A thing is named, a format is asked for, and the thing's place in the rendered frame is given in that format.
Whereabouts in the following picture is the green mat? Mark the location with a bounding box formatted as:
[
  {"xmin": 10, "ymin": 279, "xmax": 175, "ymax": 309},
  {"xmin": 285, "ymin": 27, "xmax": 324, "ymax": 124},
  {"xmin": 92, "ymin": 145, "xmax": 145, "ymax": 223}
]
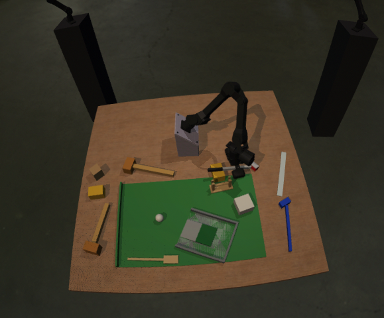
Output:
[{"xmin": 119, "ymin": 173, "xmax": 266, "ymax": 268}]

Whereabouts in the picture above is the white golf ball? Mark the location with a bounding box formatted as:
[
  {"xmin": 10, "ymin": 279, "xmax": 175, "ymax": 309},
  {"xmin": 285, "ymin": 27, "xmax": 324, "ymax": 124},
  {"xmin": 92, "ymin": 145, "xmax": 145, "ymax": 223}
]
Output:
[{"xmin": 156, "ymin": 214, "xmax": 164, "ymax": 222}]

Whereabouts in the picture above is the yellow block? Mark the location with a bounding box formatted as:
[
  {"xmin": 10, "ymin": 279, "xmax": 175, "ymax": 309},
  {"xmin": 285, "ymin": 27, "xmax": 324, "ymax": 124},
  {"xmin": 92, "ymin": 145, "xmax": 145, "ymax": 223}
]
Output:
[
  {"xmin": 210, "ymin": 163, "xmax": 225, "ymax": 183},
  {"xmin": 88, "ymin": 185, "xmax": 105, "ymax": 200}
]

